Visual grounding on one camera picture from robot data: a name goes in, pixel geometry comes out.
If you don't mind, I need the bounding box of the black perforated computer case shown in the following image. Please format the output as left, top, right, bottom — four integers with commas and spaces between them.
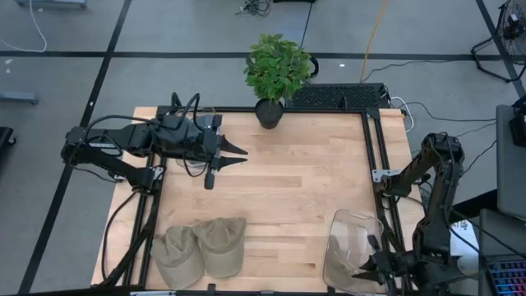
291, 83, 390, 110

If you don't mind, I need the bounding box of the white floor cable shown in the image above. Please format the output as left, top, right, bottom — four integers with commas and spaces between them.
0, 0, 48, 53

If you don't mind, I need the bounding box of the grey furniture base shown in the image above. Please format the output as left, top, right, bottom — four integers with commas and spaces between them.
15, 0, 88, 8
0, 90, 40, 106

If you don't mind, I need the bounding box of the black floor fan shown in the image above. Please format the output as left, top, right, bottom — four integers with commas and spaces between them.
471, 0, 526, 83

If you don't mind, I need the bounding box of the clear plastic bin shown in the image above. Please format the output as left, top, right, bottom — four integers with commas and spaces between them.
174, 105, 223, 172
322, 208, 385, 296

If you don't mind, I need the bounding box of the green plant in black pot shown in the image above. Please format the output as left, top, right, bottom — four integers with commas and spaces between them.
243, 33, 313, 130

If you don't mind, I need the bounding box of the yellow cable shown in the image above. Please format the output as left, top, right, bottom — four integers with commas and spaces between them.
360, 0, 390, 83

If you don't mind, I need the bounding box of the white paper bag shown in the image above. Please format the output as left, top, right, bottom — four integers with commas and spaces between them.
450, 220, 480, 264

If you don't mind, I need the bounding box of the black cable bundle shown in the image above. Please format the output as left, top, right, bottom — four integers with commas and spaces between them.
236, 0, 273, 17

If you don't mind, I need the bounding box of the backlit colourful keyboard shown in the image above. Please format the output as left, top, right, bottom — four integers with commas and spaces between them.
484, 254, 526, 296

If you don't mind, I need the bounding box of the grey desk panel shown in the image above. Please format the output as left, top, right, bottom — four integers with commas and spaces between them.
496, 104, 526, 219

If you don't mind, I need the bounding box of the silver frame bracket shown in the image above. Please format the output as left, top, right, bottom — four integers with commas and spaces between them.
371, 169, 402, 183
148, 165, 166, 183

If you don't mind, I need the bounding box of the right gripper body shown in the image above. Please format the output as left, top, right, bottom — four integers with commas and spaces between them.
367, 234, 421, 296

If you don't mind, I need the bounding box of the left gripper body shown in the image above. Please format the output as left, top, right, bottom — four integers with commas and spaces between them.
166, 114, 224, 190

